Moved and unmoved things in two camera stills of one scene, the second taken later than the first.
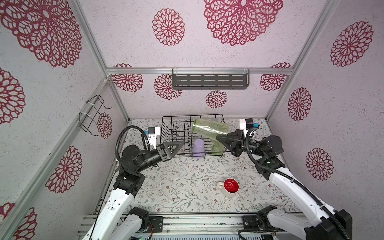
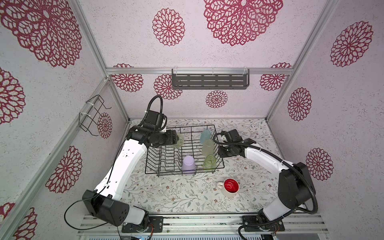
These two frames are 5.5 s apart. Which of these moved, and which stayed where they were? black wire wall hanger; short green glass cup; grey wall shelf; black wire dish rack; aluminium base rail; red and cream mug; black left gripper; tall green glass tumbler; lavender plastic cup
Moved: lavender plastic cup; tall green glass tumbler; black left gripper; short green glass cup; black wire dish rack
Stayed: grey wall shelf; aluminium base rail; black wire wall hanger; red and cream mug
